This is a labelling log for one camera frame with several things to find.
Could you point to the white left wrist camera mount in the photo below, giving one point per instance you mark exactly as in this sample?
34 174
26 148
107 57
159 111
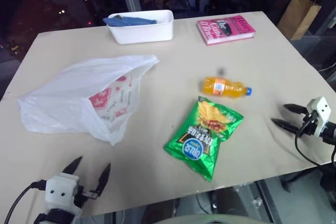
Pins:
60 191

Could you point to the orange soda bottle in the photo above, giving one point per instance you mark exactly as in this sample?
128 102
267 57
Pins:
223 86

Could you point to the blue cloth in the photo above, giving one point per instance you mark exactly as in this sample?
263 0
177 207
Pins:
128 21

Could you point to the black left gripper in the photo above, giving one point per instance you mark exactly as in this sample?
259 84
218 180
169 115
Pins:
81 196

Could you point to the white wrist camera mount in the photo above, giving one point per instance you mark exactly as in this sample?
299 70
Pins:
321 111
60 191

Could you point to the brown paper shopping bag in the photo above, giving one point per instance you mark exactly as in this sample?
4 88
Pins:
299 16

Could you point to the translucent white plastic bag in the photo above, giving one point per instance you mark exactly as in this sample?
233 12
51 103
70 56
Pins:
65 85

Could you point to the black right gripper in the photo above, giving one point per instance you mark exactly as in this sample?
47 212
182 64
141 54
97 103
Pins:
309 127

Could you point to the pink paperback book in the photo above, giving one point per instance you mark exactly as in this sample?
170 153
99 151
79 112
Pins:
225 28

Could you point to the green potato chips bag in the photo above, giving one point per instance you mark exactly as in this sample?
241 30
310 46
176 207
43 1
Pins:
202 134

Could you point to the white plastic container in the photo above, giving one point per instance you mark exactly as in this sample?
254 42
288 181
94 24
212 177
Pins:
144 33

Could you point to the pink and white snack packet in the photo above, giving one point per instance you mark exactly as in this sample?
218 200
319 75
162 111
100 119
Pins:
115 98

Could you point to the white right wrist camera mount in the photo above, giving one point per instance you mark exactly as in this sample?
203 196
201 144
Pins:
321 111

